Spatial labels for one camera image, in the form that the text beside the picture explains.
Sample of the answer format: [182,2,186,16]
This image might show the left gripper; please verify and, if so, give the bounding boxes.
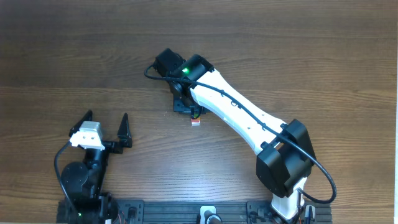
[68,109,134,155]

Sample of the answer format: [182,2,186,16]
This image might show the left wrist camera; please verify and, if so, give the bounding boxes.
[68,121,106,151]

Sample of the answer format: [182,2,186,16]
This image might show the black cable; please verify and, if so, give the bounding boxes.
[53,141,79,214]
[143,62,338,205]

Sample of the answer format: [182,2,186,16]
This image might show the mounting rail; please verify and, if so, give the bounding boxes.
[57,198,333,224]

